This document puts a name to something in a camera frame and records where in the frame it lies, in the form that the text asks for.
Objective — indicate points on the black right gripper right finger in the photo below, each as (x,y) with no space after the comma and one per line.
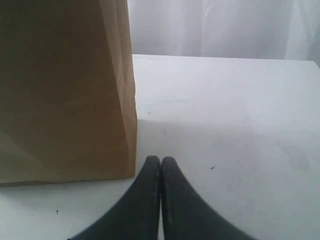
(185,215)

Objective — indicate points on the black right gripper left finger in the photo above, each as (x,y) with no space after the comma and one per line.
(136,215)

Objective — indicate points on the brown paper shopping bag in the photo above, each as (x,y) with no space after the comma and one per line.
(67,91)

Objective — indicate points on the white backdrop curtain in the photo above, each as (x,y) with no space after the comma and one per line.
(249,29)

